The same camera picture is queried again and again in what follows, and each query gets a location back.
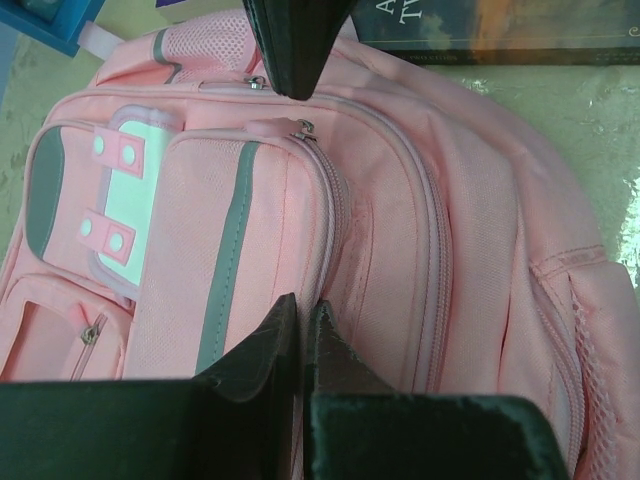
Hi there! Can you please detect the blue yellow pink shelf unit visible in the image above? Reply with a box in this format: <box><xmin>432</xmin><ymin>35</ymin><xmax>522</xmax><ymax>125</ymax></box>
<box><xmin>1</xmin><ymin>0</ymin><xmax>105</xmax><ymax>57</ymax></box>

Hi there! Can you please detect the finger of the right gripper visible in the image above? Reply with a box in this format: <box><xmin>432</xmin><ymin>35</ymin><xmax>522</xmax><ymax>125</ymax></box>
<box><xmin>243</xmin><ymin>0</ymin><xmax>356</xmax><ymax>99</ymax></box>

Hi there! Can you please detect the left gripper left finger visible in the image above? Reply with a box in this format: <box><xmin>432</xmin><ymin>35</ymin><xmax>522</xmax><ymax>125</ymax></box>
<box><xmin>1</xmin><ymin>294</ymin><xmax>299</xmax><ymax>479</ymax></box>

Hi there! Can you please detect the purple comic book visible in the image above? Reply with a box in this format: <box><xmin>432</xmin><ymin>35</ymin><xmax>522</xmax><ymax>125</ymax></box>
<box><xmin>155</xmin><ymin>0</ymin><xmax>197</xmax><ymax>10</ymax></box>

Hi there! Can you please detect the Tale of Two Cities book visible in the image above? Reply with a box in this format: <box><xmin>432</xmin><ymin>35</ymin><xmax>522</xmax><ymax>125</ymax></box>
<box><xmin>351</xmin><ymin>0</ymin><xmax>639</xmax><ymax>66</ymax></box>

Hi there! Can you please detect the pink student backpack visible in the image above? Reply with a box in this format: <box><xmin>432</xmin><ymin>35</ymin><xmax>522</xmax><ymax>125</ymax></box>
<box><xmin>1</xmin><ymin>12</ymin><xmax>639</xmax><ymax>479</ymax></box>

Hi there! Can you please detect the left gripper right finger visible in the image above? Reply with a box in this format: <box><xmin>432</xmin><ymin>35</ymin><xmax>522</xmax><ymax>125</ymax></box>
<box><xmin>304</xmin><ymin>300</ymin><xmax>569</xmax><ymax>479</ymax></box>

